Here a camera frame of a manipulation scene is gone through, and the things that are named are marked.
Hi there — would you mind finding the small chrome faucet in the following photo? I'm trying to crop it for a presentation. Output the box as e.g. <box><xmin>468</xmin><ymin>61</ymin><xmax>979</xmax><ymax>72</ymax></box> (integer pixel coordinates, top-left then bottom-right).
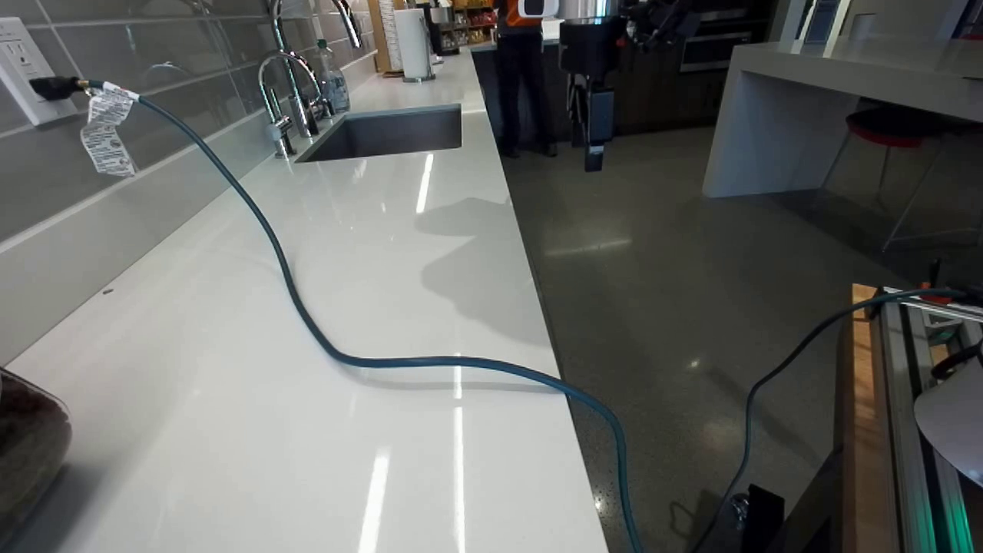
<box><xmin>251</xmin><ymin>52</ymin><xmax>331</xmax><ymax>164</ymax></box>

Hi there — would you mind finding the black floor power box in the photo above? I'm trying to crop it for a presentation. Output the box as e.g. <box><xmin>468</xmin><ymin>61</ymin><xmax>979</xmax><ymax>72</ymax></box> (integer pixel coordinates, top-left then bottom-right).
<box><xmin>703</xmin><ymin>481</ymin><xmax>789</xmax><ymax>553</ymax></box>

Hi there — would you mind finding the white wall outlet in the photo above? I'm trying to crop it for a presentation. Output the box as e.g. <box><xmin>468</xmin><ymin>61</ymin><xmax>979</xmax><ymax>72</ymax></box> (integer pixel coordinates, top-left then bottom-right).
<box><xmin>0</xmin><ymin>15</ymin><xmax>80</xmax><ymax>131</ymax></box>

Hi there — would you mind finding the grey undermount sink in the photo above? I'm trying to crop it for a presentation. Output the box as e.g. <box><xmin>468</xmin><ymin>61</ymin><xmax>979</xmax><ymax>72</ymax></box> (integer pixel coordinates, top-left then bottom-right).
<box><xmin>296</xmin><ymin>101</ymin><xmax>468</xmax><ymax>167</ymax></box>

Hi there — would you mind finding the dark round jar appliance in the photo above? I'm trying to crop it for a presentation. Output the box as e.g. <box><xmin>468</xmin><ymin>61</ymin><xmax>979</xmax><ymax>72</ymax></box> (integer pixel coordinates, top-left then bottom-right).
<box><xmin>0</xmin><ymin>364</ymin><xmax>77</xmax><ymax>537</ymax></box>

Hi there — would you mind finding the white island counter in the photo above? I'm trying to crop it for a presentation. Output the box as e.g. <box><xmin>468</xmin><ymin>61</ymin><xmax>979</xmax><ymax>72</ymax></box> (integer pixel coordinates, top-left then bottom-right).
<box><xmin>699</xmin><ymin>40</ymin><xmax>983</xmax><ymax>202</ymax></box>

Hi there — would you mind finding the silver tape label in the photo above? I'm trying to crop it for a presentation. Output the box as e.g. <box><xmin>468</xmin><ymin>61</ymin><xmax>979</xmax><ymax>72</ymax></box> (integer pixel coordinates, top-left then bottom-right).
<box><xmin>77</xmin><ymin>83</ymin><xmax>140</xmax><ymax>185</ymax></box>

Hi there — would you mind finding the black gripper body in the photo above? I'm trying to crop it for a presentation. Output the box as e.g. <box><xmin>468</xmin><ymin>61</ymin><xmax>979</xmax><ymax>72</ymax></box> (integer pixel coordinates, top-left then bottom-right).
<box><xmin>560</xmin><ymin>18</ymin><xmax>623</xmax><ymax>105</ymax></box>

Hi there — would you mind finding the teal power cable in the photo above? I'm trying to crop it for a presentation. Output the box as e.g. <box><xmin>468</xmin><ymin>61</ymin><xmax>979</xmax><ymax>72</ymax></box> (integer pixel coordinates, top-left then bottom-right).
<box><xmin>85</xmin><ymin>86</ymin><xmax>926</xmax><ymax>553</ymax></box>

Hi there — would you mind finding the white paper towel roll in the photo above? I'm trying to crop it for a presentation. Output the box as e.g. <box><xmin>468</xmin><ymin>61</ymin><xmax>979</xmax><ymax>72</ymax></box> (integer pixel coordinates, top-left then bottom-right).
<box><xmin>389</xmin><ymin>6</ymin><xmax>439</xmax><ymax>86</ymax></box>

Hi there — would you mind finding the red stool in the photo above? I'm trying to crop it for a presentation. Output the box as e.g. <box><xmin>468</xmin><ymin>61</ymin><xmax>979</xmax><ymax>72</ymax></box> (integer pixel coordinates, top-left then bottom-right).
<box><xmin>816</xmin><ymin>101</ymin><xmax>960</xmax><ymax>255</ymax></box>

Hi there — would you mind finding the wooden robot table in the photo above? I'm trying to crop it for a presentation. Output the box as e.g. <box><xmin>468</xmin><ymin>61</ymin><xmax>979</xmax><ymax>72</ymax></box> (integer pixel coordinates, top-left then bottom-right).
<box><xmin>836</xmin><ymin>281</ymin><xmax>983</xmax><ymax>553</ymax></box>

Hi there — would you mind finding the tall chrome kitchen faucet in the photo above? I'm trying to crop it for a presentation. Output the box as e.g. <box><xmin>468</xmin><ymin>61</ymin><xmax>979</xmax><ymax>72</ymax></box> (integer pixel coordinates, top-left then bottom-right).
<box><xmin>266</xmin><ymin>0</ymin><xmax>368</xmax><ymax>138</ymax></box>

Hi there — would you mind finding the person in orange shirt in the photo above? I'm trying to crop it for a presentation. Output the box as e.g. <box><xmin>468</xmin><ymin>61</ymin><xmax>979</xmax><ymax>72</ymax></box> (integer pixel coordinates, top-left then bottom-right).
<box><xmin>492</xmin><ymin>0</ymin><xmax>565</xmax><ymax>159</ymax></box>

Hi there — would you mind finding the black wall oven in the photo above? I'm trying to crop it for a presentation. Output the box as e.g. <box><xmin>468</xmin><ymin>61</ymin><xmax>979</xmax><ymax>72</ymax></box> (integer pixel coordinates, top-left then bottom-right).
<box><xmin>619</xmin><ymin>0</ymin><xmax>784</xmax><ymax>134</ymax></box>

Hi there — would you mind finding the black power plug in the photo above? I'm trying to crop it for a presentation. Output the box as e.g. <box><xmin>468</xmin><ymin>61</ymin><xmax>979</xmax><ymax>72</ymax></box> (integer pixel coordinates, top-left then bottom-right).
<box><xmin>27</xmin><ymin>72</ymin><xmax>95</xmax><ymax>105</ymax></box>

